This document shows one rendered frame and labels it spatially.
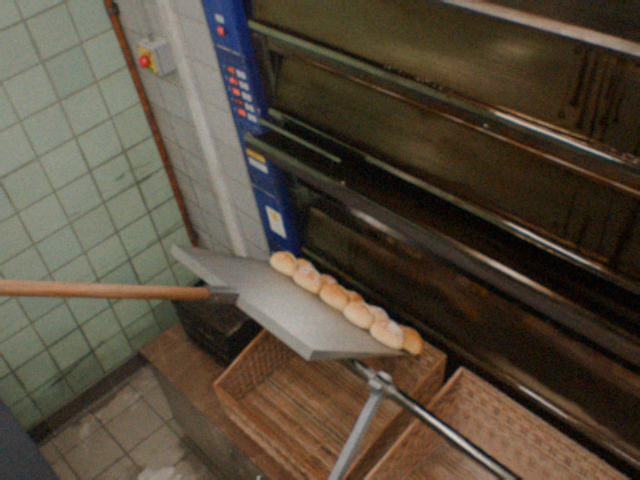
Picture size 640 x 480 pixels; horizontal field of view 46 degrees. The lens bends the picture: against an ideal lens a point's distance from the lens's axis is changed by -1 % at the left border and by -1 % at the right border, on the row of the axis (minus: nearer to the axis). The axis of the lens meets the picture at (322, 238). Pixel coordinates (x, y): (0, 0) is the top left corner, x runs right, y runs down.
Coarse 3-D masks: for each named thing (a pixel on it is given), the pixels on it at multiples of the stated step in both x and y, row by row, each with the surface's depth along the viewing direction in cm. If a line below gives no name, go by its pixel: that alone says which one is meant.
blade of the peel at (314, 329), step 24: (192, 264) 189; (216, 264) 200; (240, 264) 209; (264, 264) 217; (240, 288) 189; (264, 288) 196; (288, 288) 204; (264, 312) 171; (288, 312) 186; (312, 312) 193; (336, 312) 200; (288, 336) 166; (312, 336) 176; (336, 336) 182; (360, 336) 189
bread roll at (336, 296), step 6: (324, 288) 206; (330, 288) 204; (336, 288) 204; (342, 288) 205; (324, 294) 205; (330, 294) 203; (336, 294) 203; (342, 294) 203; (324, 300) 205; (330, 300) 203; (336, 300) 202; (342, 300) 202; (348, 300) 203; (336, 306) 202; (342, 306) 202
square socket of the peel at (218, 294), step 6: (210, 288) 171; (216, 288) 173; (222, 288) 174; (228, 288) 176; (234, 288) 177; (210, 294) 170; (216, 294) 171; (222, 294) 173; (228, 294) 174; (234, 294) 175; (210, 300) 171; (216, 300) 172; (222, 300) 174; (228, 300) 175; (234, 300) 176
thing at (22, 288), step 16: (0, 288) 133; (16, 288) 135; (32, 288) 138; (48, 288) 140; (64, 288) 143; (80, 288) 145; (96, 288) 148; (112, 288) 151; (128, 288) 154; (144, 288) 157; (160, 288) 160; (176, 288) 164; (192, 288) 167
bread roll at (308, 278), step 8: (296, 272) 212; (304, 272) 210; (312, 272) 209; (296, 280) 210; (304, 280) 208; (312, 280) 208; (320, 280) 209; (304, 288) 209; (312, 288) 208; (320, 288) 209
